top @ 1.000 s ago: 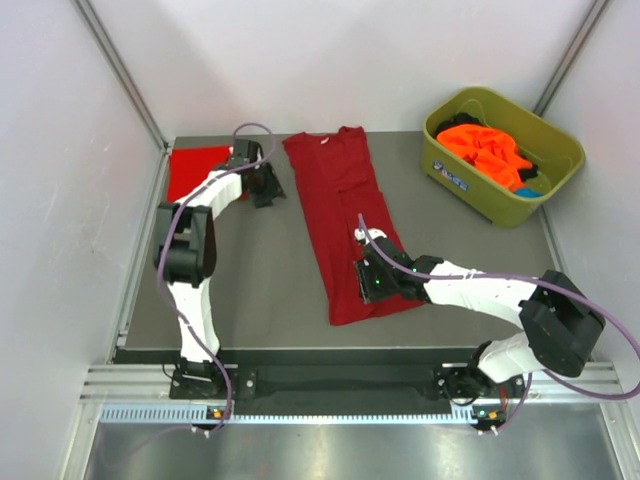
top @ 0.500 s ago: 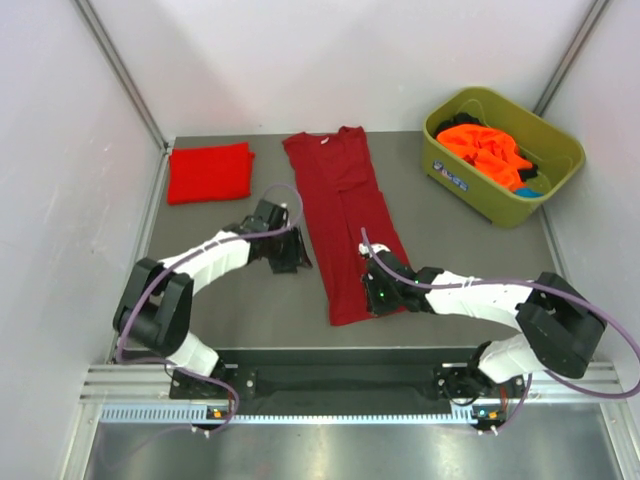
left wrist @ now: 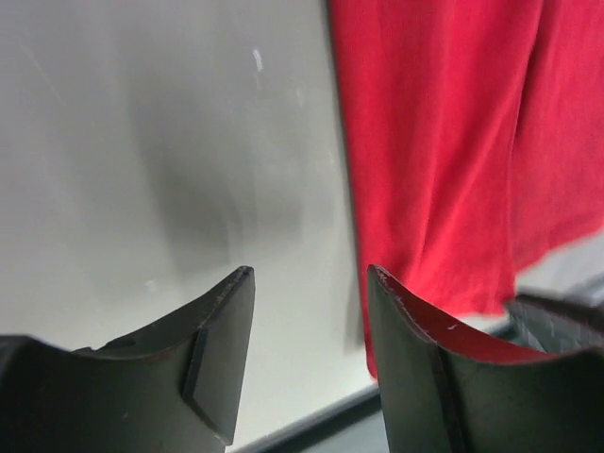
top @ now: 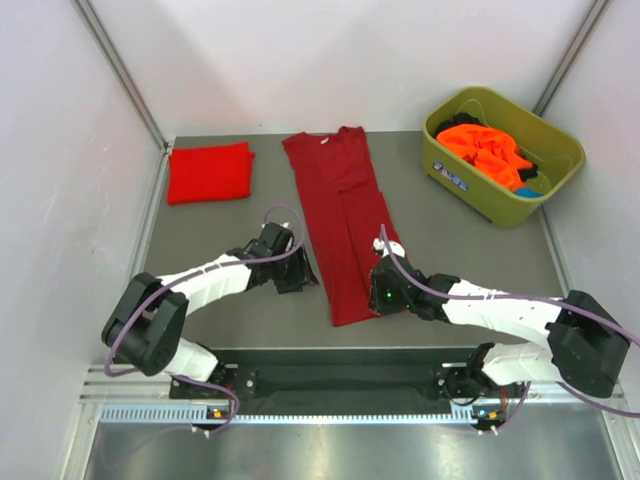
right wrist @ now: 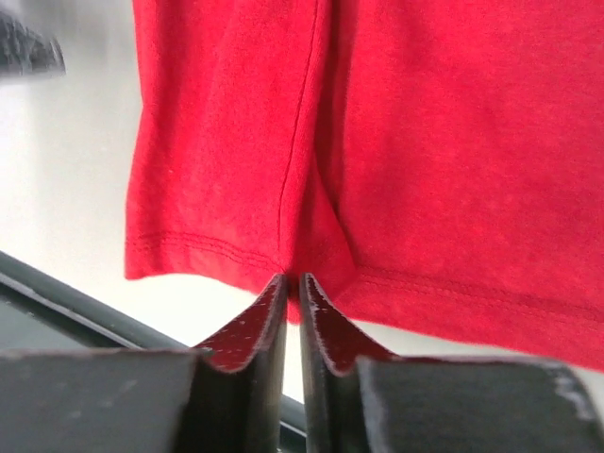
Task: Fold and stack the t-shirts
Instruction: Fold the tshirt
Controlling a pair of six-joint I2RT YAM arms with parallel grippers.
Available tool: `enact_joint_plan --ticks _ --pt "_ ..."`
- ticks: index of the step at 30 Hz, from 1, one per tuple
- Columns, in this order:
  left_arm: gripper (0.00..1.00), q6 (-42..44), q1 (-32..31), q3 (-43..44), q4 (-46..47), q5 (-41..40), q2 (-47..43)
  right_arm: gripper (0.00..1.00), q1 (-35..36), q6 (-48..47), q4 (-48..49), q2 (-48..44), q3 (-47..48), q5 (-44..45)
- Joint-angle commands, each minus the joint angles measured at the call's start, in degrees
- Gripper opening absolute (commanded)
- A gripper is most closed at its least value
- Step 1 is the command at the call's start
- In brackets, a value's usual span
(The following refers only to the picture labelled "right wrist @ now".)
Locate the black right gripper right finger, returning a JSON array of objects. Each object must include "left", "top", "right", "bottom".
[{"left": 299, "top": 274, "right": 603, "bottom": 452}]

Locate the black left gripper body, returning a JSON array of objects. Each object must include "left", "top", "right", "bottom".
[{"left": 1, "top": 8, "right": 65, "bottom": 78}]

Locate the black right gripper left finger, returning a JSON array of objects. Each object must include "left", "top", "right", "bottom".
[{"left": 0, "top": 273, "right": 289, "bottom": 453}]

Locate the dark red t-shirt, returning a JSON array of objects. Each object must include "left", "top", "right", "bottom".
[{"left": 126, "top": 1, "right": 603, "bottom": 370}]

